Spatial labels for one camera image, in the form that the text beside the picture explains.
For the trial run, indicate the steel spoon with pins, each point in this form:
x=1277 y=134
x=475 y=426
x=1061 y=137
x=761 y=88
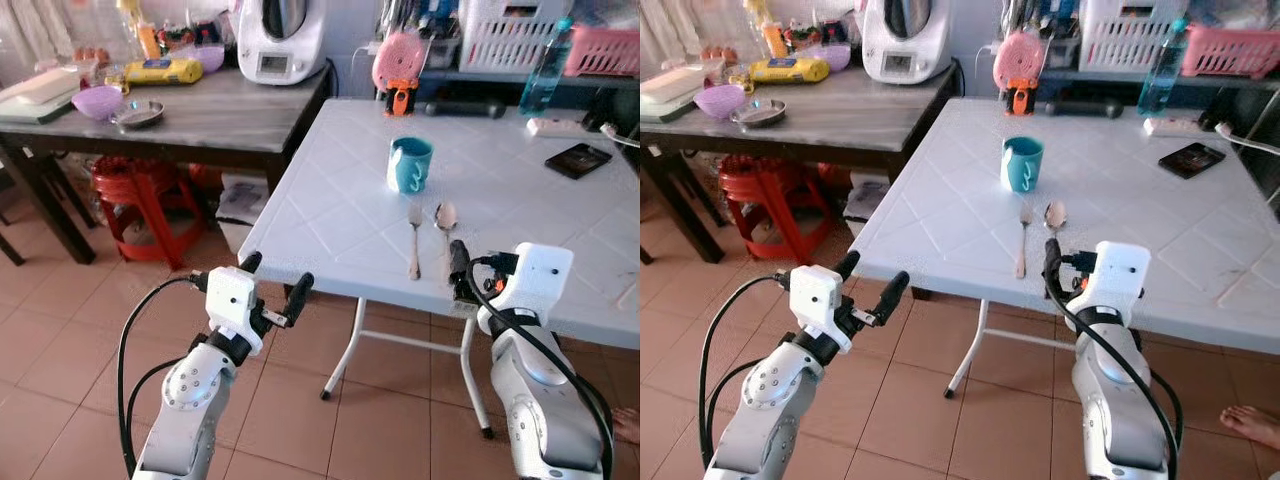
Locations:
x=446 y=215
x=1055 y=215

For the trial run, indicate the pink plastic basket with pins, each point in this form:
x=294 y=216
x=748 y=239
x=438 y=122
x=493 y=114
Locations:
x=605 y=52
x=1230 y=52

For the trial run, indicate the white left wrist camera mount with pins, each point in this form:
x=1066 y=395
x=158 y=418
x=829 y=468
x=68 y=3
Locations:
x=815 y=296
x=232 y=298

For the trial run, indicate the pale purple bowl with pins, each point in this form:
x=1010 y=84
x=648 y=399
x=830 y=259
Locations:
x=208 y=58
x=833 y=57

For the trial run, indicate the white box under table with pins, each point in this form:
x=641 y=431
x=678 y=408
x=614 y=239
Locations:
x=865 y=200
x=240 y=210

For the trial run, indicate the teal ceramic mug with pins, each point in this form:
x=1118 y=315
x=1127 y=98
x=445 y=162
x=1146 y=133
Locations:
x=410 y=165
x=1022 y=165

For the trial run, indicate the white plastic basket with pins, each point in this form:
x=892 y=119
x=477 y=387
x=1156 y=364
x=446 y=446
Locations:
x=1125 y=40
x=505 y=40

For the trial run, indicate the clear blue water bottle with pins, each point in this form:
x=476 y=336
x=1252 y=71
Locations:
x=545 y=70
x=1162 y=70

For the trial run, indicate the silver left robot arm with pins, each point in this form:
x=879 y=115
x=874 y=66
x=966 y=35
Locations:
x=770 y=400
x=195 y=400

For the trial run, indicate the white flat box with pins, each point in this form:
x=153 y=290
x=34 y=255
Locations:
x=35 y=95
x=670 y=90

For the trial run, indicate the small steel dish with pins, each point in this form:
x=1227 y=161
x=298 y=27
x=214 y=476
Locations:
x=760 y=113
x=138 y=115

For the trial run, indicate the orange black small gadget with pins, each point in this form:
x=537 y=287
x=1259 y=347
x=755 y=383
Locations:
x=1021 y=98
x=400 y=98

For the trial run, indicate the white kitchen blender appliance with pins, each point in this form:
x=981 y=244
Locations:
x=285 y=45
x=905 y=45

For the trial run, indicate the person's bare foot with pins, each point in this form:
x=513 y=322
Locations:
x=628 y=425
x=1252 y=425

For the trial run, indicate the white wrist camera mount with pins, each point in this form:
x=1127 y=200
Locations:
x=815 y=296
x=535 y=280
x=232 y=298
x=1120 y=280

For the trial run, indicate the white plastic folding table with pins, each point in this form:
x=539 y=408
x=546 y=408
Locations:
x=940 y=220
x=340 y=210

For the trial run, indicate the white power strip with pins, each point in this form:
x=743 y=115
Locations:
x=1180 y=126
x=560 y=127

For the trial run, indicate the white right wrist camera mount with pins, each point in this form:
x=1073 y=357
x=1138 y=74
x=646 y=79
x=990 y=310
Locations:
x=535 y=280
x=1120 y=280

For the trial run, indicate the pink round fan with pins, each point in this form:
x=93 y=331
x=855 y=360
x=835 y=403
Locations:
x=1020 y=60
x=398 y=60

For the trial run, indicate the orange bottle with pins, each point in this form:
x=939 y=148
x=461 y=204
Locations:
x=148 y=42
x=775 y=40

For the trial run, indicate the black flat phone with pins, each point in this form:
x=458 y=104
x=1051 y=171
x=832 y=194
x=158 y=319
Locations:
x=578 y=160
x=1192 y=160

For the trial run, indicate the dark wooden table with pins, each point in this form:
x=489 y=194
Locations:
x=230 y=115
x=860 y=115

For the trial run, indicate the red plastic stool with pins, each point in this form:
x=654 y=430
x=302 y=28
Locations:
x=135 y=195
x=765 y=195

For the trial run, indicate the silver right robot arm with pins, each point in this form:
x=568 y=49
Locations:
x=545 y=410
x=1120 y=410

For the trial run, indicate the yellow food packet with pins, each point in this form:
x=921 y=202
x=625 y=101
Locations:
x=790 y=70
x=165 y=71

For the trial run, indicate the black cylindrical flashlight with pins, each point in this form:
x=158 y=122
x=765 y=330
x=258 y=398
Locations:
x=465 y=108
x=1085 y=108

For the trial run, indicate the purple plastic strainer bowl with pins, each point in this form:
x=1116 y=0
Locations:
x=97 y=102
x=720 y=100

